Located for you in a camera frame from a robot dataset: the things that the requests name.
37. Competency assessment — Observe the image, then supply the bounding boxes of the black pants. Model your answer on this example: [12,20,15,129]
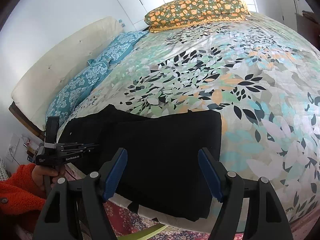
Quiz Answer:
[59,105,222,222]

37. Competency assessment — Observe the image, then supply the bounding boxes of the orange fuzzy sleeve forearm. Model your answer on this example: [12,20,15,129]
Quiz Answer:
[1,164,46,216]

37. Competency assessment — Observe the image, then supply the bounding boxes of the left hand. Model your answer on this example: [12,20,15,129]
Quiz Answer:
[31,165,66,191]

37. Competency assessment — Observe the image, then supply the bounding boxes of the teal damask pillow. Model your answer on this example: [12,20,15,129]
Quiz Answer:
[87,31,148,66]
[46,61,111,126]

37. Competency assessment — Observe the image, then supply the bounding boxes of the patterned floor rug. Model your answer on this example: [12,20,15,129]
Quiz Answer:
[15,164,320,240]

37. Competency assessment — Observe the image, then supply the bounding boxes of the cream upholstered headboard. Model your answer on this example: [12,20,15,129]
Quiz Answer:
[9,16,124,137]

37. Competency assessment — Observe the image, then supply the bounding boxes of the floral leaf bedspread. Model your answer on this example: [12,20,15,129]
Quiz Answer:
[66,13,319,222]

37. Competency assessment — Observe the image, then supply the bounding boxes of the orange pumpkin print pillow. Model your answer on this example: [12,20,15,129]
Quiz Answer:
[144,0,251,33]

